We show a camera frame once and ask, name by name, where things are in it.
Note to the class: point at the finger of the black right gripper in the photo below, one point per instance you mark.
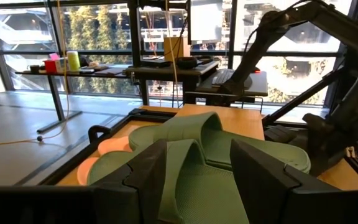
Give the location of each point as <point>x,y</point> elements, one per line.
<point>238,76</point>
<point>249,73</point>

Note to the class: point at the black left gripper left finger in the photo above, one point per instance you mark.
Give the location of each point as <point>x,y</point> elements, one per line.
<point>135,193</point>

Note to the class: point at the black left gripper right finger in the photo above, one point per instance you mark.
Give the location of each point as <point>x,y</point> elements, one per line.
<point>259,186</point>

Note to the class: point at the green slide sandal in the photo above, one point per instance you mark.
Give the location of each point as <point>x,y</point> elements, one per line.
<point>197,193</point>
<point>191,124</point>

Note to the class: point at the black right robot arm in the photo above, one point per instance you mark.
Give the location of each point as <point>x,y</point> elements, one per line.
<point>337,25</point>

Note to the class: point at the black keyboard tray desk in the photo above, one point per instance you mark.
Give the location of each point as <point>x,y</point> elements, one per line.
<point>258,85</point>

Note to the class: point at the black keyboard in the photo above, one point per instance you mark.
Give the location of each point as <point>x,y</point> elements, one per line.
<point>221,77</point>

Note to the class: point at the black headphones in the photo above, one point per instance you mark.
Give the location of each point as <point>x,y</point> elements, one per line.
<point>186,62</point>

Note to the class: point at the black rig strut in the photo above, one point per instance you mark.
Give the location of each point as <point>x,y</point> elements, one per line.
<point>303,98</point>

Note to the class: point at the cardboard box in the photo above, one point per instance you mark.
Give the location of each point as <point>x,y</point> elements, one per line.
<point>172,49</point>

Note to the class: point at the black standing desk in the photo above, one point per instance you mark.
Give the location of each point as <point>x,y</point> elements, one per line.
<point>166,73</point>

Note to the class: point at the black desk pole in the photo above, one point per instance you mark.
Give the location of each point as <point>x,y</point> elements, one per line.
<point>135,37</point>

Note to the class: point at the long black desk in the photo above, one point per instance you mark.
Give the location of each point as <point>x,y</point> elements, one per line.
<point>57,102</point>

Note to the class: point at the yellow-green bottle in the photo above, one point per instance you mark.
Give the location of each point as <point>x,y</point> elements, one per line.
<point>73,61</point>

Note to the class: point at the white box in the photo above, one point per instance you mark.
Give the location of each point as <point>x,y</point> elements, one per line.
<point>61,65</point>

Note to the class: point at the red box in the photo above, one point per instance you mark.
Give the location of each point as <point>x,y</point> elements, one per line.
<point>50,66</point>

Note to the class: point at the black cup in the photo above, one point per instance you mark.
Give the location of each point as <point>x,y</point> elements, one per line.
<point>34,69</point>

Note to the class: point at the black frame bracket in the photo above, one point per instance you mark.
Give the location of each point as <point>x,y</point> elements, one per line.
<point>91,133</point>

